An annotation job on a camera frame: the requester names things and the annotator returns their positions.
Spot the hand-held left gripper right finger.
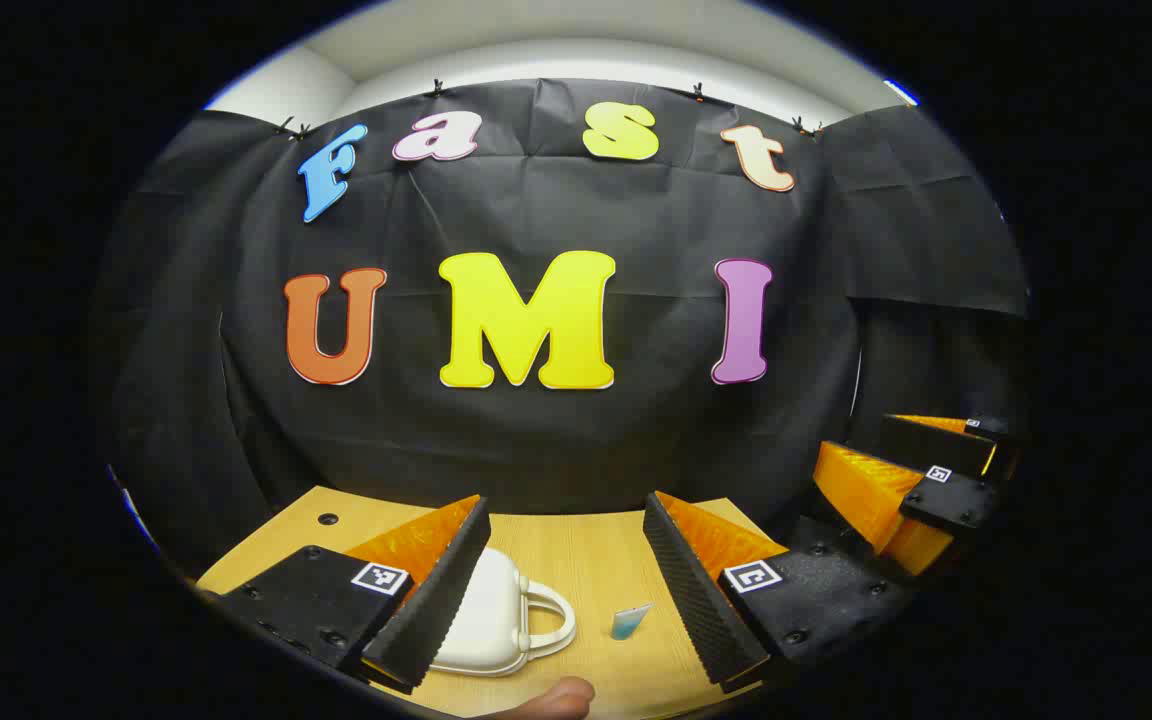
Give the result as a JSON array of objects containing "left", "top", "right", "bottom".
[{"left": 642, "top": 490, "right": 917, "bottom": 695}]

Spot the small light blue tube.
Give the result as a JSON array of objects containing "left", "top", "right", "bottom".
[{"left": 610, "top": 602, "right": 654, "bottom": 642}]

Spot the row of black cloth clips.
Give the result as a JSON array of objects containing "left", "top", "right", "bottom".
[{"left": 276, "top": 78, "right": 825, "bottom": 141}]

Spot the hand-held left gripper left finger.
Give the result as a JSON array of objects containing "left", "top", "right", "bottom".
[{"left": 196, "top": 494, "right": 493, "bottom": 693}]

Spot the white suitcase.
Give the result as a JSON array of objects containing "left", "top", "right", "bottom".
[{"left": 431, "top": 547, "right": 578, "bottom": 679}]

